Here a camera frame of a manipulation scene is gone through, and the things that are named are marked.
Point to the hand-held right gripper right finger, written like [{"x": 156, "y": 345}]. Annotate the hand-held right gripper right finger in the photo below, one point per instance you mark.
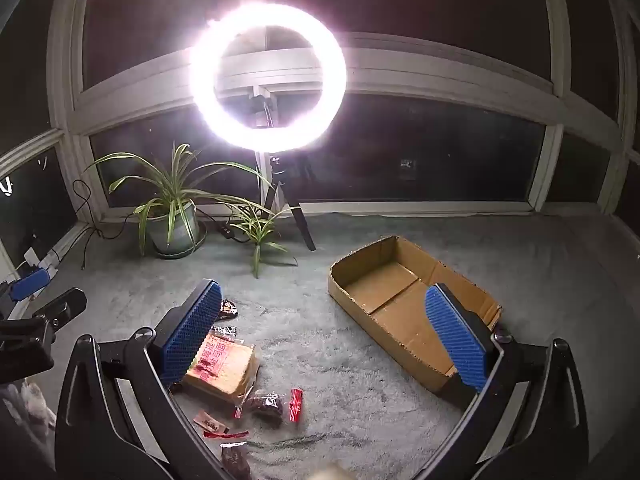
[{"x": 457, "y": 342}]

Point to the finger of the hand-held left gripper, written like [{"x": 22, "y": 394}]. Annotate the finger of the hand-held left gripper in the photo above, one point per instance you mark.
[
  {"x": 30, "y": 282},
  {"x": 47, "y": 315}
]

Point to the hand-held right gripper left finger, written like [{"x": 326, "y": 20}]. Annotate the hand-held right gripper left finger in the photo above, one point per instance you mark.
[{"x": 192, "y": 332}]

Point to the brown cardboard box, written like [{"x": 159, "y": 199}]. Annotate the brown cardboard box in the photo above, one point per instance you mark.
[{"x": 395, "y": 285}]

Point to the person's left hand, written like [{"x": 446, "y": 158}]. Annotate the person's left hand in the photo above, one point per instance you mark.
[{"x": 35, "y": 405}]

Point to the white power strip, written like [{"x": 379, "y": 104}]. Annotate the white power strip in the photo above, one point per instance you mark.
[{"x": 47, "y": 260}]

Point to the clear wrapper snack packet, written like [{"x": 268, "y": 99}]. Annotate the clear wrapper snack packet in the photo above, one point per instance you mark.
[{"x": 224, "y": 333}]

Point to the small dark snack packet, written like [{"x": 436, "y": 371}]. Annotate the small dark snack packet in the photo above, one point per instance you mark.
[{"x": 228, "y": 308}]

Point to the sliced bread pack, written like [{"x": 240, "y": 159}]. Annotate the sliced bread pack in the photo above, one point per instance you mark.
[{"x": 225, "y": 370}]

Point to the green pot saucer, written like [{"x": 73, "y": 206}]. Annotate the green pot saucer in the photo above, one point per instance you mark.
[{"x": 197, "y": 251}]

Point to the small spider plant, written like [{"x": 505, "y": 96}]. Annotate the small spider plant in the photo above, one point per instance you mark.
[{"x": 257, "y": 255}]

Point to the dark wrapped candy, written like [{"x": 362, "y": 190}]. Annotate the dark wrapped candy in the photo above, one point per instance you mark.
[{"x": 265, "y": 404}]

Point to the red wrapper strip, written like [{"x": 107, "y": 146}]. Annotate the red wrapper strip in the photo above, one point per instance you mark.
[{"x": 235, "y": 435}]

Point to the small red candy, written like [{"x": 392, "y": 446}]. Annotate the small red candy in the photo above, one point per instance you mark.
[{"x": 296, "y": 404}]

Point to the large spider plant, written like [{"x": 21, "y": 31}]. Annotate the large spider plant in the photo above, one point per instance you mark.
[{"x": 172, "y": 195}]

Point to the beige blurry packet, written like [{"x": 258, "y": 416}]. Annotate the beige blurry packet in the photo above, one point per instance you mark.
[{"x": 330, "y": 473}]

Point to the white window frame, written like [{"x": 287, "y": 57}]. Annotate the white window frame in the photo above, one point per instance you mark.
[{"x": 400, "y": 72}]

